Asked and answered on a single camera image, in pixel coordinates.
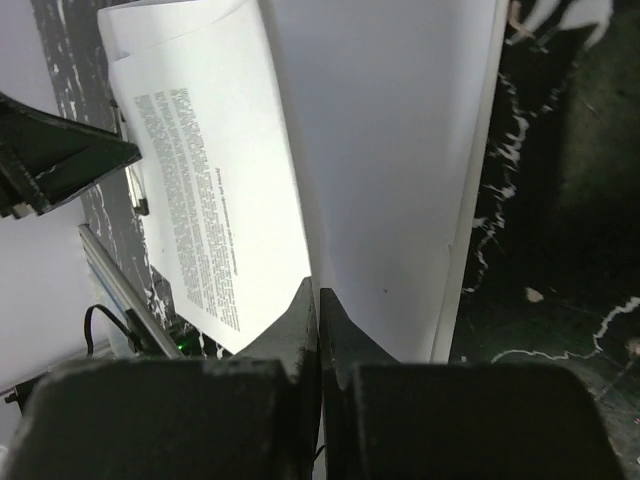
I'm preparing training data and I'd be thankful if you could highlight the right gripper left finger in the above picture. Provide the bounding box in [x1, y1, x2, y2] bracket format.
[1, 279, 320, 479]

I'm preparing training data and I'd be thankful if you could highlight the black marble pattern mat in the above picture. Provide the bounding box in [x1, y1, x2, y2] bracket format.
[449, 1, 639, 479]

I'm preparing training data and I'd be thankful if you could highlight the aluminium frame rail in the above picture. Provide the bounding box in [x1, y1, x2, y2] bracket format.
[78, 224, 184, 359]

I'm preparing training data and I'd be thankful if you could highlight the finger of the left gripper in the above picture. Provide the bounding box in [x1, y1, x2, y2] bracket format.
[1, 94, 140, 219]

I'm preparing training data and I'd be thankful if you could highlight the printed paper sheet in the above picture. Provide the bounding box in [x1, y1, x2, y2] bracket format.
[97, 4, 150, 216]
[97, 0, 499, 364]

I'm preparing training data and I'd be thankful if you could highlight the white clipboard folder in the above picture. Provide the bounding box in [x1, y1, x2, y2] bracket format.
[107, 0, 511, 364]

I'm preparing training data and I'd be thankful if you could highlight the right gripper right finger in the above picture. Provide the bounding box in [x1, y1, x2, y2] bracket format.
[319, 288, 624, 479]

